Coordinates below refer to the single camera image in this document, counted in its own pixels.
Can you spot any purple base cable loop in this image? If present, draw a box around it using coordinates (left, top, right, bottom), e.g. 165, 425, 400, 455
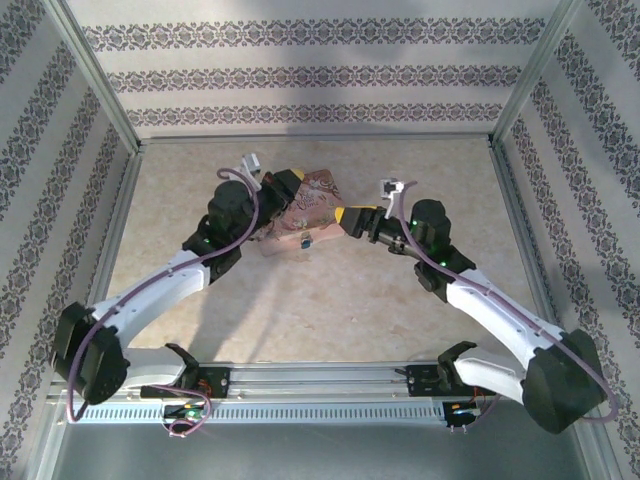
467, 390, 501, 431
159, 387, 214, 441

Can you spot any green-lit circuit board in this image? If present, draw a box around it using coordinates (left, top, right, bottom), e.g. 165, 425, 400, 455
163, 403, 207, 422
443, 401, 485, 432

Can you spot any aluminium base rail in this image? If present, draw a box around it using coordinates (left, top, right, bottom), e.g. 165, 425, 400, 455
47, 360, 531, 402

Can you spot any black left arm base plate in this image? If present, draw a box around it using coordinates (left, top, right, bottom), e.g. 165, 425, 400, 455
139, 363, 232, 401

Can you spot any aluminium table edge rail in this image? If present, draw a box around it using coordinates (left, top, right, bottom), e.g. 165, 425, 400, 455
82, 144, 147, 311
487, 139, 562, 329
137, 132, 497, 147

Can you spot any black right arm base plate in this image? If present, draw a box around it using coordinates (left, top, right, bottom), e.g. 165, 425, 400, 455
404, 363, 499, 400

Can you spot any slotted grey cable duct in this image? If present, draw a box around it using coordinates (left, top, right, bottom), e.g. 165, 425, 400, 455
67, 399, 451, 426

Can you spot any aluminium frame post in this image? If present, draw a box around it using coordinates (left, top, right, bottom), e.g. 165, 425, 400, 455
490, 0, 587, 147
43, 0, 146, 155

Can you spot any grey metal shelf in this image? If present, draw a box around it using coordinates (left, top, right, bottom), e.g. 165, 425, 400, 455
47, 422, 609, 480

